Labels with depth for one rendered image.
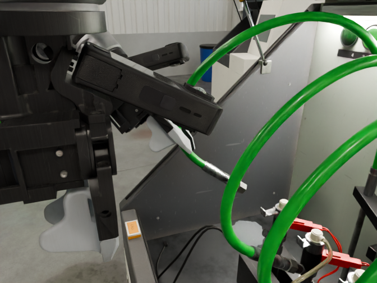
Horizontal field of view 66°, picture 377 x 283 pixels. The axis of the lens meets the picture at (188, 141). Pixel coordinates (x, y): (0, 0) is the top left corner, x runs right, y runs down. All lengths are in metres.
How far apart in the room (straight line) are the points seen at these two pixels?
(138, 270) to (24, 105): 0.49
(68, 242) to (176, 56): 0.32
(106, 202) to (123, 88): 0.08
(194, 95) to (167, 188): 0.60
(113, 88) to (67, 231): 0.12
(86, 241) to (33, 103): 0.12
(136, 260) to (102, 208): 0.46
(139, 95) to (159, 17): 6.91
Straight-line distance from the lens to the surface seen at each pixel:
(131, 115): 0.49
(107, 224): 0.23
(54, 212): 0.29
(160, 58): 0.48
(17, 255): 2.29
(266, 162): 0.90
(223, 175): 0.54
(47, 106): 0.21
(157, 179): 0.78
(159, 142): 0.49
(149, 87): 0.21
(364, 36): 0.54
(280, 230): 0.29
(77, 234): 0.26
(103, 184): 0.20
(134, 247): 0.70
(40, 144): 0.20
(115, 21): 6.86
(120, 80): 0.20
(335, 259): 0.51
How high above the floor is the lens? 1.43
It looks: 24 degrees down
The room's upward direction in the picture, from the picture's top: straight up
